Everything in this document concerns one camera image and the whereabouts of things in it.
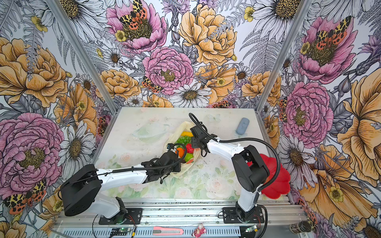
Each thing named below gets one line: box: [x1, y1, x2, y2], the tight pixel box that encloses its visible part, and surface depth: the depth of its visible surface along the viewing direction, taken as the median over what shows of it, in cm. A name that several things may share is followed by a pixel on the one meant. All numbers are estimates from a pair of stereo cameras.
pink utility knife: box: [152, 226, 184, 236], surface depth 71 cm
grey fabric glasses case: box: [236, 117, 250, 135], surface depth 111 cm
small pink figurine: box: [191, 223, 207, 238], surface depth 70 cm
